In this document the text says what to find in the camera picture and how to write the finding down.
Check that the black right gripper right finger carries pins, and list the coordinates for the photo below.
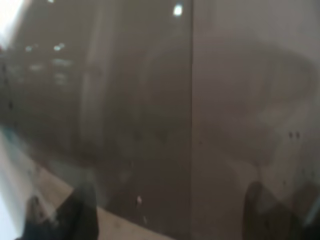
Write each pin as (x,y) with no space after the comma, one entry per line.
(267,218)

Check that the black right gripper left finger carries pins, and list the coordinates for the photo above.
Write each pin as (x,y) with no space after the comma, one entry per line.
(75,219)

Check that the smoky transparent water bottle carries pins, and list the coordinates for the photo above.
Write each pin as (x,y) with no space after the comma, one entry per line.
(169,108)

